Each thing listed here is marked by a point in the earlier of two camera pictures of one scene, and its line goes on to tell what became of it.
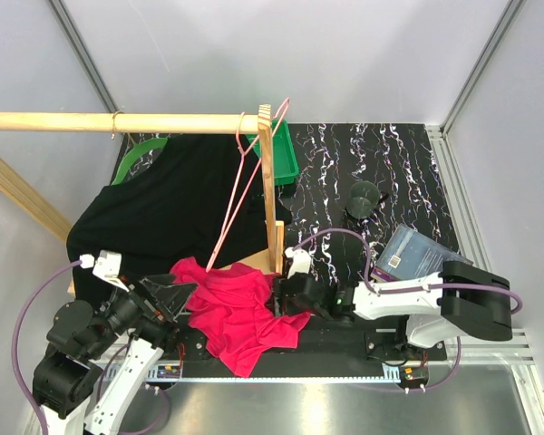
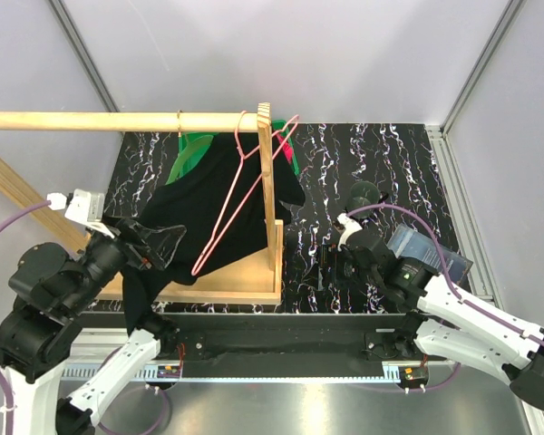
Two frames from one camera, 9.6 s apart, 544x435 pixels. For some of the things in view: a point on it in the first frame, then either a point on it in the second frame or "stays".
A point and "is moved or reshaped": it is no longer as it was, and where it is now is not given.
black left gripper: [172, 295] -> [161, 244]
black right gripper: [286, 308] -> [329, 256]
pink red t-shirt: [238, 309] -> [287, 148]
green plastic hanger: [135, 149] -> [189, 157]
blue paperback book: [413, 254] stays
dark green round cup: [364, 198] stays
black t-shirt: [195, 200] is moved or reshaped
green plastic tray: [285, 164] -> [189, 144]
